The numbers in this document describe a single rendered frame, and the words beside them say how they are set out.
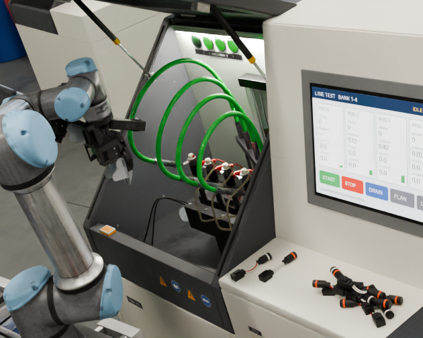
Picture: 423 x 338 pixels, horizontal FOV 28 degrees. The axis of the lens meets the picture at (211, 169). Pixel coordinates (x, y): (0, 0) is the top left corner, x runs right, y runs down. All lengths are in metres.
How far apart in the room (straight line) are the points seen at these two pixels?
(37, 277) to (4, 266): 2.90
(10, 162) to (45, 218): 0.16
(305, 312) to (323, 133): 0.43
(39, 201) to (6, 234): 3.45
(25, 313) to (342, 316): 0.71
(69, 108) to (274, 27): 0.55
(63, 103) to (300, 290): 0.73
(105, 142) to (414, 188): 0.78
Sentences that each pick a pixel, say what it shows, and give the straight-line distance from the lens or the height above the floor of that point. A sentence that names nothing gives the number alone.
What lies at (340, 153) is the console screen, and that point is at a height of 1.26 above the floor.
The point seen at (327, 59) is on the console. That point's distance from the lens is 2.01.
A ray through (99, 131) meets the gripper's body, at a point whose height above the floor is 1.42.
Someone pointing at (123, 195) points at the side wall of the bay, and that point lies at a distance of 2.78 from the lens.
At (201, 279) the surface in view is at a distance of 2.28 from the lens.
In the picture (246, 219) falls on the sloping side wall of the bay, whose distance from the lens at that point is 2.22.
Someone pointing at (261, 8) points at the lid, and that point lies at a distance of 2.13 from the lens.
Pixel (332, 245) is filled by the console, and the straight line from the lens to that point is 2.16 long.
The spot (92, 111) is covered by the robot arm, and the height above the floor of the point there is 1.48.
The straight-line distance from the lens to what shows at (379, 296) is 1.95.
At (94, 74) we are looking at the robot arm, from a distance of 2.09.
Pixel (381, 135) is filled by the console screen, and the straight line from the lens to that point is 1.94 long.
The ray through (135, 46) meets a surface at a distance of 5.39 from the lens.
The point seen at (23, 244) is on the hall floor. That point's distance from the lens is 4.95.
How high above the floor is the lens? 2.19
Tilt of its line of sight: 26 degrees down
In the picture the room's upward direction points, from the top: 17 degrees counter-clockwise
